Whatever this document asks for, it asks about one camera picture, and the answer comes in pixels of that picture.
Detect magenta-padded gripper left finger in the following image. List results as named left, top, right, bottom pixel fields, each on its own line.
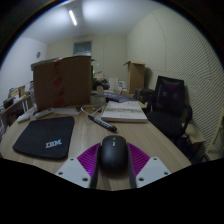
left=54, top=142, right=102, bottom=190

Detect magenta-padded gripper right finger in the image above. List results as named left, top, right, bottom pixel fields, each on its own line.
left=126, top=142, right=172, bottom=190

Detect black computer mouse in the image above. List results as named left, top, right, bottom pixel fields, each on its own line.
left=98, top=134, right=130, bottom=174

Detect black mouse pad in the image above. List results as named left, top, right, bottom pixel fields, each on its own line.
left=12, top=115, right=76, bottom=160

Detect black marker pen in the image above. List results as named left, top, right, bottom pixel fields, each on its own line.
left=87, top=114, right=118, bottom=133

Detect white book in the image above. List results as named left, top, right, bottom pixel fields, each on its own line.
left=100, top=100, right=148, bottom=124

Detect white paper sheet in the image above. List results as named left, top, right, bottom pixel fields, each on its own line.
left=53, top=106, right=82, bottom=116

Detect black office chair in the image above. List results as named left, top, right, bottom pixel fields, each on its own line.
left=145, top=75, right=193, bottom=144

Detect white remote control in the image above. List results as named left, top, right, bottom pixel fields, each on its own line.
left=34, top=107, right=56, bottom=120

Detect blue book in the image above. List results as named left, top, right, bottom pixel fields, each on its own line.
left=96, top=91, right=136, bottom=103

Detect flat white device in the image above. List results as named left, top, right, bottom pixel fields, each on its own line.
left=17, top=112, right=35, bottom=123

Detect large brown cardboard box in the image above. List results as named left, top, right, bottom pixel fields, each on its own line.
left=32, top=55, right=93, bottom=111

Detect tall open cardboard box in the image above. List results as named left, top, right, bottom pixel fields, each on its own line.
left=123, top=60, right=147, bottom=95

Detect cluttered shelf unit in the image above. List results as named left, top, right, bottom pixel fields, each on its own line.
left=0, top=84, right=34, bottom=134

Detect grey door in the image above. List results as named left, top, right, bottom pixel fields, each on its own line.
left=73, top=40, right=93, bottom=56

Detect ceiling tube light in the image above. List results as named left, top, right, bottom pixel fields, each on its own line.
left=68, top=9, right=78, bottom=27

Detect white cable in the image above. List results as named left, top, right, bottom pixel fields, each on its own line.
left=79, top=104, right=104, bottom=118

